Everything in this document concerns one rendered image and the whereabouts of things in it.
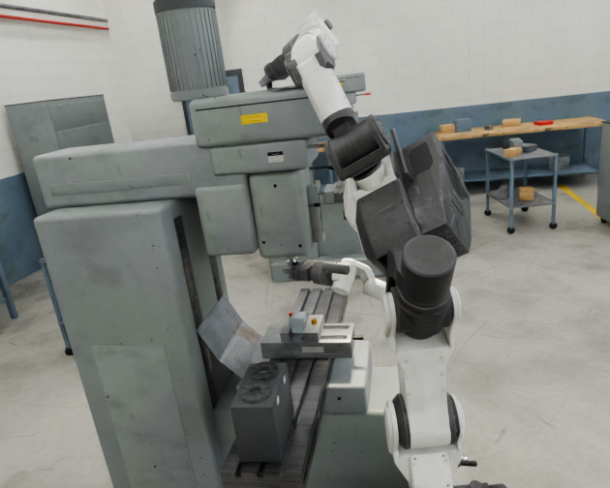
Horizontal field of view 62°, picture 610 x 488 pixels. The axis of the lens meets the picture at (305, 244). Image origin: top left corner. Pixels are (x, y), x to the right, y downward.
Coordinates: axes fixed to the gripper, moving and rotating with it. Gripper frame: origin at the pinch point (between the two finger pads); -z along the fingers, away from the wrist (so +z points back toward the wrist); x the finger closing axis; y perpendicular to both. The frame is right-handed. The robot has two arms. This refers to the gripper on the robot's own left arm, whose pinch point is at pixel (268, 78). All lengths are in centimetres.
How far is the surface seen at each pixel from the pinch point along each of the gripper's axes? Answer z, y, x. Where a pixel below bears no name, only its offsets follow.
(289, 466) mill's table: -31, -100, -61
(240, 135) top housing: -12.5, -11.5, -14.7
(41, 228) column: -86, 3, -43
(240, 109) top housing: -7.4, -5.3, -14.4
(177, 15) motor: -7.1, 29.7, -15.2
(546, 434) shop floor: -19, -211, 86
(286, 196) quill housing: -14.4, -35.9, -8.8
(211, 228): -42, -31, -18
